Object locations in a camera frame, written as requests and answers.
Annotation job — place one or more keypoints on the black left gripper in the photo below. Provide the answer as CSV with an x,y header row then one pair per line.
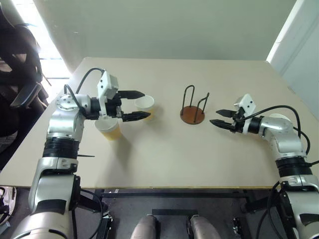
x,y
114,107

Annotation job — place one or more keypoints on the black zip tie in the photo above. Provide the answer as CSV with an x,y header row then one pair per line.
x,y
86,156

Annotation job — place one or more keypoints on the black metal table frame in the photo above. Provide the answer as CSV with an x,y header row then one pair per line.
x,y
174,195

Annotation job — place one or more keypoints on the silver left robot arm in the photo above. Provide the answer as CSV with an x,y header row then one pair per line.
x,y
62,124

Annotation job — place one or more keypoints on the black flat bar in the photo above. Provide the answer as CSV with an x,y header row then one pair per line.
x,y
174,212

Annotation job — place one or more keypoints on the black office chair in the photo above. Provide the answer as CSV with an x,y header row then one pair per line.
x,y
20,62

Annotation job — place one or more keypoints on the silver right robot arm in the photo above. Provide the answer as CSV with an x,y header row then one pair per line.
x,y
281,139

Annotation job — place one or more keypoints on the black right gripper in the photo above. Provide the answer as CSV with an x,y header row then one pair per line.
x,y
238,122

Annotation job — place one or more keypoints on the dark grey rounded shape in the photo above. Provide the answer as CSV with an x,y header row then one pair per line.
x,y
145,227
203,227

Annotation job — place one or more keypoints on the yellow ribbed paper cup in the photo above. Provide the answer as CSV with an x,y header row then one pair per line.
x,y
111,133
145,103

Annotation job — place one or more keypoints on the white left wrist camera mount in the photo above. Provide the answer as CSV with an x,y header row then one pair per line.
x,y
104,82

